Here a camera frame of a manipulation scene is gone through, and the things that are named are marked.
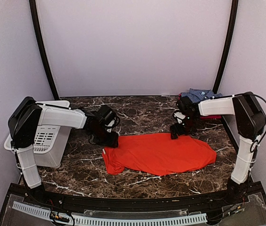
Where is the right black frame post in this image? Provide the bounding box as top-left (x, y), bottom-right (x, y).
top-left (212, 0), bottom-right (239, 94)

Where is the orange garment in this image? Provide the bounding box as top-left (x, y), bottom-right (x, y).
top-left (102, 133), bottom-right (216, 176)

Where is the left black frame post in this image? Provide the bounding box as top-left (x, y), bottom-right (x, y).
top-left (29, 0), bottom-right (59, 100)

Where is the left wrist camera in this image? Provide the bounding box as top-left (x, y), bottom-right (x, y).
top-left (95, 105), bottom-right (120, 129)

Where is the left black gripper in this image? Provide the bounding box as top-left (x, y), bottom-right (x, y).
top-left (90, 125), bottom-right (118, 147)

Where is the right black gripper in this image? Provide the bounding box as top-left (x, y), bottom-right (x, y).
top-left (170, 115), bottom-right (200, 139)

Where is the black frame post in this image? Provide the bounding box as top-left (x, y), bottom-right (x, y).
top-left (29, 0), bottom-right (59, 100)
top-left (212, 0), bottom-right (239, 94)

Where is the red folded garment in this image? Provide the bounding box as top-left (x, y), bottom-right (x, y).
top-left (176, 96), bottom-right (221, 119)

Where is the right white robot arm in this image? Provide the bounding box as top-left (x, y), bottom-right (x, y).
top-left (170, 92), bottom-right (266, 185)

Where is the blue checked shirt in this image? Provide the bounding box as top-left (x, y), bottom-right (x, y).
top-left (179, 89), bottom-right (223, 103)

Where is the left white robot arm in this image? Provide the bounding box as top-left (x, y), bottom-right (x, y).
top-left (8, 97), bottom-right (120, 205)

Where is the white plastic laundry basket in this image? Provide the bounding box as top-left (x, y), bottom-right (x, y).
top-left (4, 97), bottom-right (71, 168)

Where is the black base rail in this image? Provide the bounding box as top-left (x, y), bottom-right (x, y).
top-left (8, 182), bottom-right (263, 218)

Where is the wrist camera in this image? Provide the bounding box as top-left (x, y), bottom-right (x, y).
top-left (95, 105), bottom-right (120, 129)
top-left (173, 97), bottom-right (198, 124)

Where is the white slotted cable duct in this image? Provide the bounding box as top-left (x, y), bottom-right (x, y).
top-left (12, 202), bottom-right (207, 226)

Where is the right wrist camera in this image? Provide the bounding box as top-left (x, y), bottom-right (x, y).
top-left (173, 97), bottom-right (198, 124)

